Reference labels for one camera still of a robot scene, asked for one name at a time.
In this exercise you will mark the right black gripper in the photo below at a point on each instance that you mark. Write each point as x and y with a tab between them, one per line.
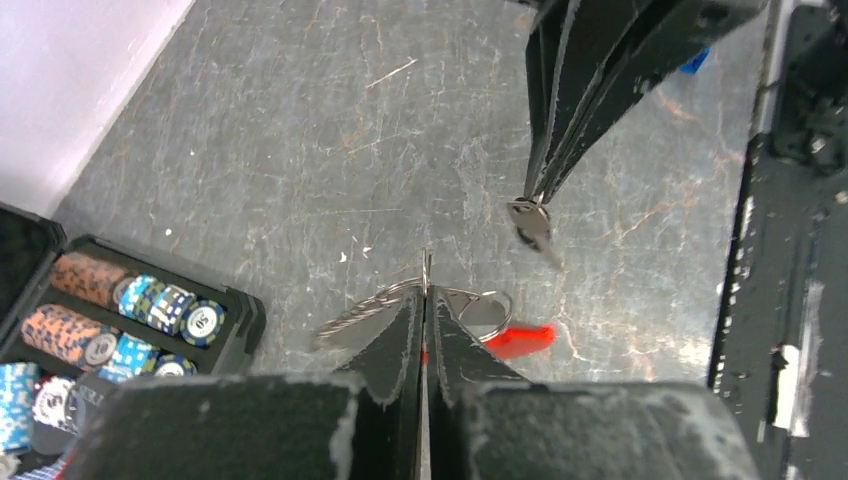
589	62

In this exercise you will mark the black-headed silver key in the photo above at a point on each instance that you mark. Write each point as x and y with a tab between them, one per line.
533	227

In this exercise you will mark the black poker chip case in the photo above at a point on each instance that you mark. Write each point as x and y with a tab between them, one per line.
83	315

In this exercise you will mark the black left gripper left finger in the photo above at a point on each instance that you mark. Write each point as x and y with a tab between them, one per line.
361	421

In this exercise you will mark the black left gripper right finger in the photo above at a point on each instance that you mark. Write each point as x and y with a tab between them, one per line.
489	422

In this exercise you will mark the blue green white brick block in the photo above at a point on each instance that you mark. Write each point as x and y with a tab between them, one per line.
693	65

